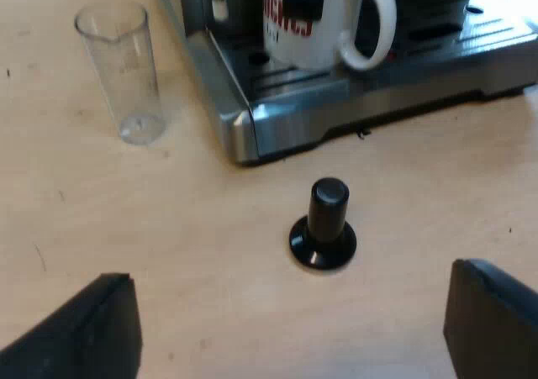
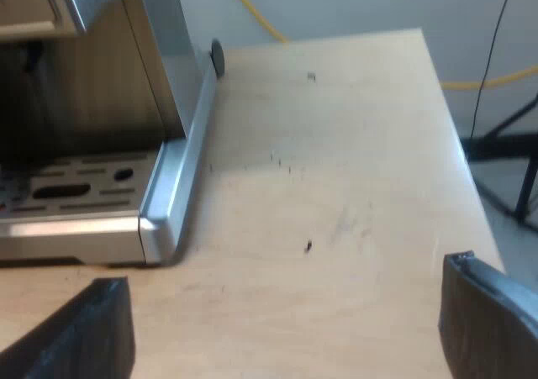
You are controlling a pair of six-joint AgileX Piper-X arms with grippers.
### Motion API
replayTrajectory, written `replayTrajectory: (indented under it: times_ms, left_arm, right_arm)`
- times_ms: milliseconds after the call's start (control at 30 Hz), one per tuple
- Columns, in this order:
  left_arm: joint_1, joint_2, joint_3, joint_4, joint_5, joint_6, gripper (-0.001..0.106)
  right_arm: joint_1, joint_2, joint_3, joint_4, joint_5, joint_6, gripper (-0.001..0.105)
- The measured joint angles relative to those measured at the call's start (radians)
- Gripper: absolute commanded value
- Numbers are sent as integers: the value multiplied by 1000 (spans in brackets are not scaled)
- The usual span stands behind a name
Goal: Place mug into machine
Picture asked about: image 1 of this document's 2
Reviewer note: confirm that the white mug red black print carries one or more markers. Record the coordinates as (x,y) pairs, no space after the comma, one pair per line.
(290,43)

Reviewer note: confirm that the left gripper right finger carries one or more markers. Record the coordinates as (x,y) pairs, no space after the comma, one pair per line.
(492,328)

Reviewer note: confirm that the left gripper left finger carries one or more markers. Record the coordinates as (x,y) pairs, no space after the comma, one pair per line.
(92,333)

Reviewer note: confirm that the small black tamper with knob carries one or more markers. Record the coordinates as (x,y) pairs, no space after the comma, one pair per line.
(325,215)

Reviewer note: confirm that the steel espresso machine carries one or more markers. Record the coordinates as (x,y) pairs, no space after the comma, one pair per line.
(294,110)

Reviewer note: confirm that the clear measuring glass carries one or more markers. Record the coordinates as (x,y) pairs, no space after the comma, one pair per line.
(126,72)

